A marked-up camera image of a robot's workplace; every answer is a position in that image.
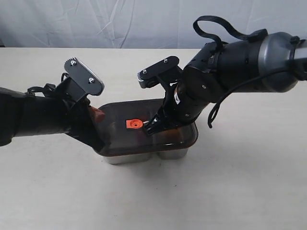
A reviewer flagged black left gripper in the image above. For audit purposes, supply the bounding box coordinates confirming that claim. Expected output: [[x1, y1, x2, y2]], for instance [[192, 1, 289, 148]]
[[56, 79, 105, 150]]

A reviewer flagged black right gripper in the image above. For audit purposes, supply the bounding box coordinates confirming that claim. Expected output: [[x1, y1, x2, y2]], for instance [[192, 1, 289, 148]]
[[143, 84, 189, 136]]

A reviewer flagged dark transparent lid orange seal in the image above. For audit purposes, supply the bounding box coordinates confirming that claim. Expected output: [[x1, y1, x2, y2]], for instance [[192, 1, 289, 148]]
[[97, 98, 198, 157]]

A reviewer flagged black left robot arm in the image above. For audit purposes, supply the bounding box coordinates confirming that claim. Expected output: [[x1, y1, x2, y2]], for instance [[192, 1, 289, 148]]
[[0, 80, 105, 152]]

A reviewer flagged steel two-compartment lunch box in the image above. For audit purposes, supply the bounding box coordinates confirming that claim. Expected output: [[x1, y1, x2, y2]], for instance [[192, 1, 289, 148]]
[[103, 148, 189, 165]]

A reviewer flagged blue-grey backdrop cloth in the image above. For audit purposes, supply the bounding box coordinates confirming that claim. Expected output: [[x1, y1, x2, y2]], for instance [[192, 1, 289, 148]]
[[0, 0, 307, 48]]

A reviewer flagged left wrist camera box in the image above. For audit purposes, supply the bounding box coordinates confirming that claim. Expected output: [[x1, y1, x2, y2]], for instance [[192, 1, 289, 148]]
[[64, 57, 105, 96]]

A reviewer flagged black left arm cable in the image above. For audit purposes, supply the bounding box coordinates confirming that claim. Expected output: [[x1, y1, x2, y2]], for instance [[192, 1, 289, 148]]
[[26, 71, 70, 99]]

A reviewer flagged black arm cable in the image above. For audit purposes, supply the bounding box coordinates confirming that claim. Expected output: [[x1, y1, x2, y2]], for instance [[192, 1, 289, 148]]
[[26, 71, 70, 99], [193, 15, 307, 129]]

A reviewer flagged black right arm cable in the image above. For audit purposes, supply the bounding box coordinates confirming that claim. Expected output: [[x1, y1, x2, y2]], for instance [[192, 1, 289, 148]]
[[193, 15, 307, 129]]

